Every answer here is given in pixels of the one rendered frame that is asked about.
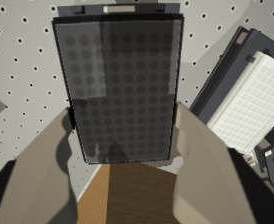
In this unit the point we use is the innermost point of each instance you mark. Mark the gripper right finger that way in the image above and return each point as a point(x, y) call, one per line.
point(215, 185)

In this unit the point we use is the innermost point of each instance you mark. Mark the white multi-well plate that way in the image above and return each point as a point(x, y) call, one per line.
point(249, 114)

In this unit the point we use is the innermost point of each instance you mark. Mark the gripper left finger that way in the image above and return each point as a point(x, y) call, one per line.
point(35, 187)

